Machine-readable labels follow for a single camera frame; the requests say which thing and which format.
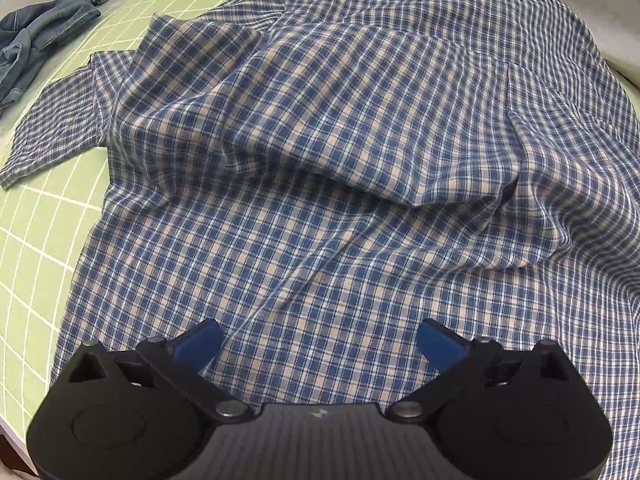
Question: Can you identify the blue plaid shirt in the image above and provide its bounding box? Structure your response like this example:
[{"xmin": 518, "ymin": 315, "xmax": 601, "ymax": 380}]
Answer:
[{"xmin": 0, "ymin": 0, "xmax": 640, "ymax": 480}]

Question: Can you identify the green grid cutting mat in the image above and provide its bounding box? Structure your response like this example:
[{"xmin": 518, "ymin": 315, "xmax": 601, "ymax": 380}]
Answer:
[{"xmin": 0, "ymin": 0, "xmax": 291, "ymax": 441}]

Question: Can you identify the blue denim garment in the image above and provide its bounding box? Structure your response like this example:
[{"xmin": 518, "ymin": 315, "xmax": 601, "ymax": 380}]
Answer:
[{"xmin": 0, "ymin": 0, "xmax": 135, "ymax": 111}]

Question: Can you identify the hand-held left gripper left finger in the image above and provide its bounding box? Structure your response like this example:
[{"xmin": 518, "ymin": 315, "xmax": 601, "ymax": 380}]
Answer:
[{"xmin": 53, "ymin": 318, "xmax": 254, "ymax": 423}]

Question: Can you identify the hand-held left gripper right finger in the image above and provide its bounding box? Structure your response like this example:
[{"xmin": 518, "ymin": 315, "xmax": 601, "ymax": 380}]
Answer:
[{"xmin": 386, "ymin": 318, "xmax": 586, "ymax": 423}]

